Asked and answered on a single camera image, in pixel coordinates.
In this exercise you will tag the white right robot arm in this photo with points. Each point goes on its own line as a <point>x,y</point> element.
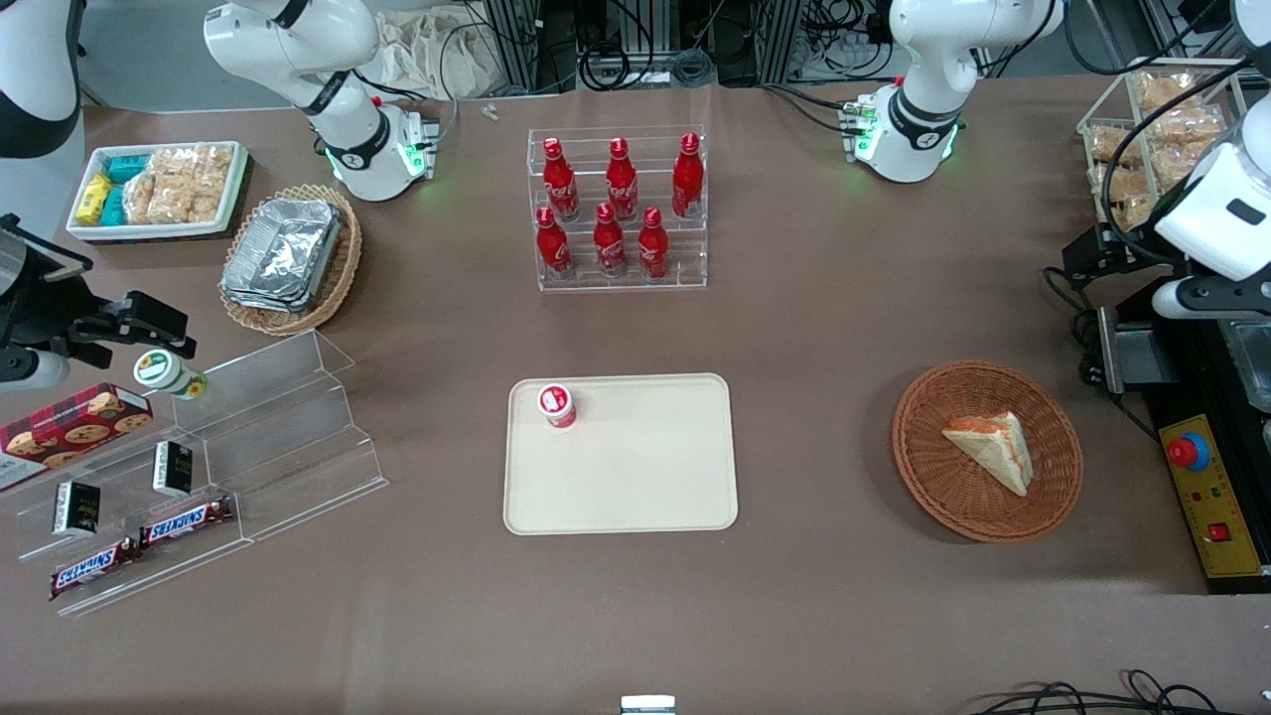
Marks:
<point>350,139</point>

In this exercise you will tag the clear rice cracker bag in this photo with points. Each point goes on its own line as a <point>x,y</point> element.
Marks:
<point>140,199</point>
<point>194,184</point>

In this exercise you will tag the red white yogurt cup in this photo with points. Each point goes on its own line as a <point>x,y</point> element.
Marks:
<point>557,405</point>

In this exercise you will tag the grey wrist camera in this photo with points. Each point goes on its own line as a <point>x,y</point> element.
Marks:
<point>30,370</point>
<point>1201,297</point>

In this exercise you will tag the red cola bottle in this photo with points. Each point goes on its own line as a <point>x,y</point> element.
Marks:
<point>561,184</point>
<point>610,246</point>
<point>687,179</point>
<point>622,184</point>
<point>652,248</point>
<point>553,248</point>

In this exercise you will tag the clear acrylic stepped display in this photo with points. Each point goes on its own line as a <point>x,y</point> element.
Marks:
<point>298,437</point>

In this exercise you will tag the white rectangular object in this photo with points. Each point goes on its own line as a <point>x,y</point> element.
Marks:
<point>647,706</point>

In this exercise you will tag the yellow snack packet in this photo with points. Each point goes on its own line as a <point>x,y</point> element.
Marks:
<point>93,199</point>

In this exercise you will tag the white cloth bag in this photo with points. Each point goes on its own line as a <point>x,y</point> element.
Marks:
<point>427,55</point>

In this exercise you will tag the silver foil container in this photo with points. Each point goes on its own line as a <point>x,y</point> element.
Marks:
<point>283,253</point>

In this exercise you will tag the triangular wrapped sandwich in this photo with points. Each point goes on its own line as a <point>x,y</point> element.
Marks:
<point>998,447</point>

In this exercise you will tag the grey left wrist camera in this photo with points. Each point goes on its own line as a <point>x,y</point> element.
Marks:
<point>1201,297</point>

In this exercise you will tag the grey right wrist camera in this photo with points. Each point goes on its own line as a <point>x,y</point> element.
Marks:
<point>30,370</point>

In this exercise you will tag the black yellow control box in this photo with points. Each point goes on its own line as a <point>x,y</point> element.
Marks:
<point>1216,516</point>

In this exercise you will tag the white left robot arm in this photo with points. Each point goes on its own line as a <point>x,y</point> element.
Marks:
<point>923,109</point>

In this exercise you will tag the brown wicker basket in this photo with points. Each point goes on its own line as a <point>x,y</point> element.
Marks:
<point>953,497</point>

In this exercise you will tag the beige plastic tray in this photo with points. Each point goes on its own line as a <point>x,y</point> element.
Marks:
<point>645,467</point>

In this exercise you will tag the teal snack packet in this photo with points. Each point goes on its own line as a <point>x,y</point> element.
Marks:
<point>114,206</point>
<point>126,168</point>

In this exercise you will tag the red plaid cookie box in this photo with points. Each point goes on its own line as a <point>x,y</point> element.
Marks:
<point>70,427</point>

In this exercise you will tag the clear acrylic bottle rack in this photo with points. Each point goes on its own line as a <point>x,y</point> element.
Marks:
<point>685,248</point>

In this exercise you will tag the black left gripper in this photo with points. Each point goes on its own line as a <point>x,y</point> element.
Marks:
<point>1120,251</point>

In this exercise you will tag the red emergency stop button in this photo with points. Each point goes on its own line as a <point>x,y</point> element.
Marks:
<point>1188,452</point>

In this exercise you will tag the light wicker basket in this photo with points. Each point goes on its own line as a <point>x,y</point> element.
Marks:
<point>343,268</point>

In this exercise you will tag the green white yogurt bottle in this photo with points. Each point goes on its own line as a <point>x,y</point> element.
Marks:
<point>159,370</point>

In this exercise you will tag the small black box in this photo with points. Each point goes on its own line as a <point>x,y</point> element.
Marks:
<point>173,469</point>
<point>76,508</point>

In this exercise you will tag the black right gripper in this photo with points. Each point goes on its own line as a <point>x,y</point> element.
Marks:
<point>42,306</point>

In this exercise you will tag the Snickers chocolate bar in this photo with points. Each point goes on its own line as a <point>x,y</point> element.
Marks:
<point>187,521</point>
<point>94,568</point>

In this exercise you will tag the clear cracker snack bag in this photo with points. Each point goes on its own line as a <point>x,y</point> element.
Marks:
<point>1187,127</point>
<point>1164,91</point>
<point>1109,145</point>
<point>1127,182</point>

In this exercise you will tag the white plastic snack bin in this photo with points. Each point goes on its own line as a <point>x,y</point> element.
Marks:
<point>89,233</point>

